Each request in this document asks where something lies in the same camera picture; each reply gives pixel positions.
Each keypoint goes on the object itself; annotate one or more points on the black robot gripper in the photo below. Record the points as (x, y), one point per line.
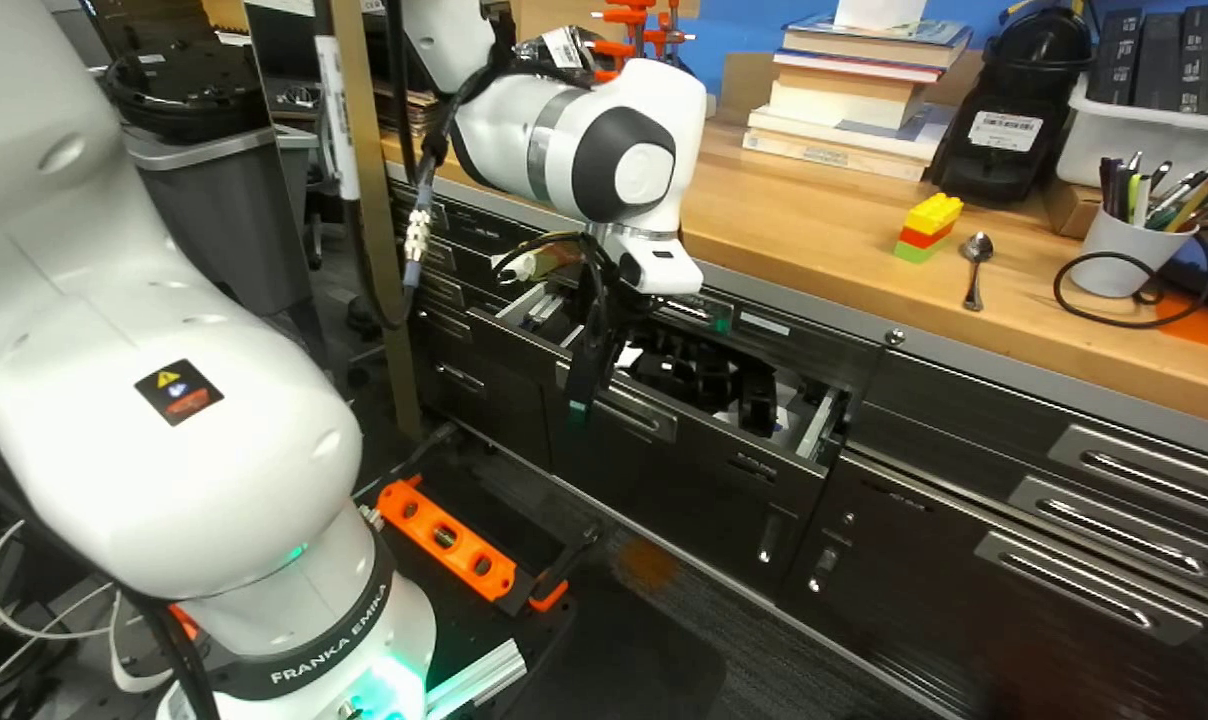
(592, 290)

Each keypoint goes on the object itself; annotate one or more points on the black metal drawer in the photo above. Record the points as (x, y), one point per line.
(706, 485)

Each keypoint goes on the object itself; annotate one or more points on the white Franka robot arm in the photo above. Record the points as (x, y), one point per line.
(201, 458)

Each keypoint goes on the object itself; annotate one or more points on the black parts in drawer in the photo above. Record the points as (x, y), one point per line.
(723, 382)

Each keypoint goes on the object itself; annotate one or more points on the orange spirit level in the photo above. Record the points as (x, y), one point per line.
(464, 553)

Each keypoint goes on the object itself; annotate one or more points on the stack of books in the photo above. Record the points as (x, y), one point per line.
(858, 97)

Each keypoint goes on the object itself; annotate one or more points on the colourful lego brick stack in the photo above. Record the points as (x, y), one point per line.
(924, 225)

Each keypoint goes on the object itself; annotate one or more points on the black tool cabinet workbench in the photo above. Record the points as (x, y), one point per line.
(1007, 546)

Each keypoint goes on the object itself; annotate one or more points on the metal spoon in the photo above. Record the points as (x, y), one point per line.
(976, 250)

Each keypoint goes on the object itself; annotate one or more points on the black bag with label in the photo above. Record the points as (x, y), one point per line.
(1010, 124)

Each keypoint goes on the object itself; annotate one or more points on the white storage bin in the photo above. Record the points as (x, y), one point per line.
(1146, 88)

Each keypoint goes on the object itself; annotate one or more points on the white cup with pens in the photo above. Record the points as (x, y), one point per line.
(1146, 229)

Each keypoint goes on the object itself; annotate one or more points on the wooden post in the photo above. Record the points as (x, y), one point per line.
(374, 204)

